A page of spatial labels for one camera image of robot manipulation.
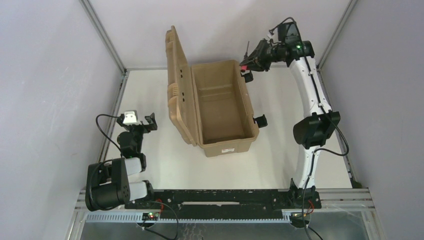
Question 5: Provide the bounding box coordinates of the red handled screwdriver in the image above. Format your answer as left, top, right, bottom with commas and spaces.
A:
240, 41, 250, 72

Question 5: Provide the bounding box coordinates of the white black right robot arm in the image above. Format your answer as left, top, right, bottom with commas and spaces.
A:
240, 39, 341, 209

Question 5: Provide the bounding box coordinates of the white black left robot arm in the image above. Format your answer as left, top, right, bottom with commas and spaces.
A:
85, 110, 158, 212

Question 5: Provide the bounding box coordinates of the black rear bin latch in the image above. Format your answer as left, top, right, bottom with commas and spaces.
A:
240, 71, 254, 83

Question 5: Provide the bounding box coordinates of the black bin latch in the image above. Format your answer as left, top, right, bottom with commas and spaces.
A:
253, 114, 268, 129
240, 71, 254, 83

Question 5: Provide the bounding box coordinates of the tan bin lid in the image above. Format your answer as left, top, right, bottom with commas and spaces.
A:
165, 25, 199, 146

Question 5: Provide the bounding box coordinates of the black front bin latch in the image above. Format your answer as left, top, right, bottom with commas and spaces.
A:
253, 114, 268, 129

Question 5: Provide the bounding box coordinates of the tan plastic storage bin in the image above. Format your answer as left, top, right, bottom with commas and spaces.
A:
191, 60, 259, 158

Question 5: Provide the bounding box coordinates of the left controller board with leds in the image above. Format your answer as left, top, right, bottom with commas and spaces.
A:
141, 212, 161, 222

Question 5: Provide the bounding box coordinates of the controller board with leds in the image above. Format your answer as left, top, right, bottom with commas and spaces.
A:
141, 212, 161, 222
289, 212, 310, 228

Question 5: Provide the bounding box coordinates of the right controller board with leds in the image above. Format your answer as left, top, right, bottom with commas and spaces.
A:
289, 212, 310, 228

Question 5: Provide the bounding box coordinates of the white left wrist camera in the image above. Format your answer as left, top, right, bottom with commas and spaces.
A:
122, 110, 139, 126

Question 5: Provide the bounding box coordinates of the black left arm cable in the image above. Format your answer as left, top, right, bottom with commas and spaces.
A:
95, 113, 124, 157

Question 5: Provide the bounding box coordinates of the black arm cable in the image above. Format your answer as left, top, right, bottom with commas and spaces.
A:
268, 17, 350, 240
95, 113, 124, 157

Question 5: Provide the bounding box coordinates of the aluminium frame post right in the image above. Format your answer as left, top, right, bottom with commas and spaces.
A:
317, 0, 359, 71

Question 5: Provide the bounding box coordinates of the aluminium frame post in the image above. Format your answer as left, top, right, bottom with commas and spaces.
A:
317, 0, 359, 71
79, 0, 127, 75

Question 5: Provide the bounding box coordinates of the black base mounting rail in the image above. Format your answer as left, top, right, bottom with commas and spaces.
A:
124, 189, 322, 221

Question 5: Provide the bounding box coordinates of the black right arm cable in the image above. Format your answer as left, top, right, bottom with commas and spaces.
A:
268, 17, 350, 240

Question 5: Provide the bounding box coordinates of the aluminium frame post left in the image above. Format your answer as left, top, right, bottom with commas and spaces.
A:
79, 0, 127, 75

